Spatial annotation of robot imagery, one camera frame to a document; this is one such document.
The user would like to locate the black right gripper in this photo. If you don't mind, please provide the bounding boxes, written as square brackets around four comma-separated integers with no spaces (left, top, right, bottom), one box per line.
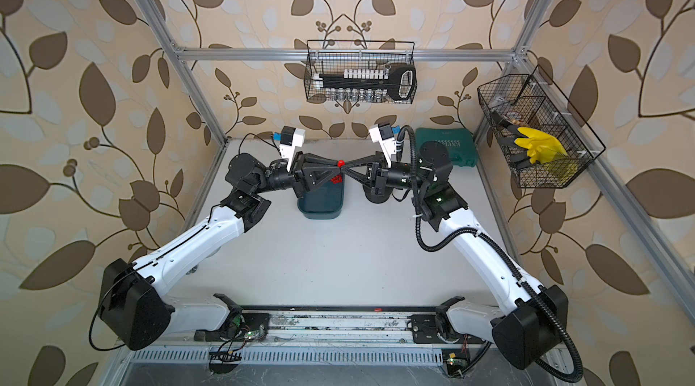
[344,152,431,197]

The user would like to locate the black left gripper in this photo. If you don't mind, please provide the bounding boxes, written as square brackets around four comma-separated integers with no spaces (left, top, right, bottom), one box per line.
[248,151,334,202]

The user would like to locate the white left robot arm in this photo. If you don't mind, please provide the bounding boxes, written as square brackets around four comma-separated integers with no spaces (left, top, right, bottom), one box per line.
[94,152,344,351]

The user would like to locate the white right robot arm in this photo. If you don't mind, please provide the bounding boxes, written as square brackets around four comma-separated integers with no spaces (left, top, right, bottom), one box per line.
[338,123,584,383]

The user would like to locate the black dome screw fixture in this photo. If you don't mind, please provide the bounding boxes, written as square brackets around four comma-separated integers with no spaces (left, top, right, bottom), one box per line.
[363,186,393,204]

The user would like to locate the dark teal plastic tray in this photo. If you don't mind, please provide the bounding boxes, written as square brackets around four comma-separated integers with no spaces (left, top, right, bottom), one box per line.
[297,174,345,219]

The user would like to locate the black socket set holder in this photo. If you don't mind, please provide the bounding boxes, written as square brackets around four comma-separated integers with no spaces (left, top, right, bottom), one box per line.
[311,64,417,102]

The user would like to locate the green plastic tool case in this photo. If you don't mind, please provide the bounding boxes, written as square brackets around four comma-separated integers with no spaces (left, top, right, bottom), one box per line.
[416,128,479,167]

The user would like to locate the black pliers in basket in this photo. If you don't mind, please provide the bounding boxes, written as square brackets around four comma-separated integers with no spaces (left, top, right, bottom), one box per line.
[492,111,532,171]

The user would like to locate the yellow rubber glove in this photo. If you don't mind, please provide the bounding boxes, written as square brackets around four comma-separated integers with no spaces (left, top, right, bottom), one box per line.
[516,127,568,164]

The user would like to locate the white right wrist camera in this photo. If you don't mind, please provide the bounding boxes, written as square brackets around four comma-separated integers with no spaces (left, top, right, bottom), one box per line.
[368,123,397,168]

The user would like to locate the black wire basket back wall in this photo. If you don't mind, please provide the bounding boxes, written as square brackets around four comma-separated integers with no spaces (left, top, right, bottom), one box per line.
[303,38,418,105]

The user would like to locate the black wire basket wall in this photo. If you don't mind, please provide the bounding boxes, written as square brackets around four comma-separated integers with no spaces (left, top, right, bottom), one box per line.
[477,66,606,189]
[303,38,418,105]

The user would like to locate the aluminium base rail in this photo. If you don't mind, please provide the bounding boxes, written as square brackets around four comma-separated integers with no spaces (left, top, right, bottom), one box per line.
[116,306,566,365]

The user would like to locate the black wire basket right wall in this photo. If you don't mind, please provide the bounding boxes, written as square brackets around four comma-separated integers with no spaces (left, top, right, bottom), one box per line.
[477,66,606,189]

